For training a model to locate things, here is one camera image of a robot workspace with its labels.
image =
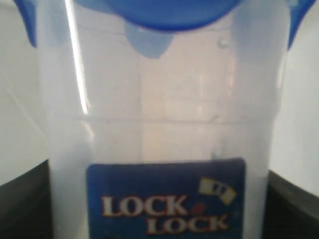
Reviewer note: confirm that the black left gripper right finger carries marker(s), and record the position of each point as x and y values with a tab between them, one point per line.
290	211

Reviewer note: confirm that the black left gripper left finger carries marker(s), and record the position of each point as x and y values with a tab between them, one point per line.
25	205

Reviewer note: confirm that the clear plastic container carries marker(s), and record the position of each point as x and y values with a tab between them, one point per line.
169	148

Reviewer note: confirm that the blue container lid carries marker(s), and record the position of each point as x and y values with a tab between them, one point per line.
258	28

